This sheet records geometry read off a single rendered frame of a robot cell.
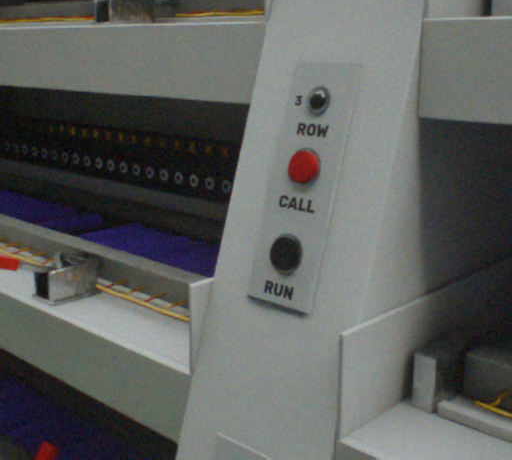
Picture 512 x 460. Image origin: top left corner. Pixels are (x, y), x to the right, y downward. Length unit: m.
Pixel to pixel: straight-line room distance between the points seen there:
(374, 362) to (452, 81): 0.13
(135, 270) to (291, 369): 0.19
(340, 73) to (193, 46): 0.12
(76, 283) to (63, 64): 0.16
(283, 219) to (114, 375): 0.16
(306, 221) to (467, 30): 0.11
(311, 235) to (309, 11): 0.12
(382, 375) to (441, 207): 0.09
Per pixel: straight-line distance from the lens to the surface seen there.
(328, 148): 0.36
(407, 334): 0.37
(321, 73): 0.37
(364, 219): 0.34
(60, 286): 0.52
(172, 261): 0.54
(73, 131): 0.80
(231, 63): 0.42
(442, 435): 0.36
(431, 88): 0.35
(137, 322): 0.48
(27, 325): 0.54
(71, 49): 0.55
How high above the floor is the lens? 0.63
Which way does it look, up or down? 1 degrees up
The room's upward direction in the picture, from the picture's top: 12 degrees clockwise
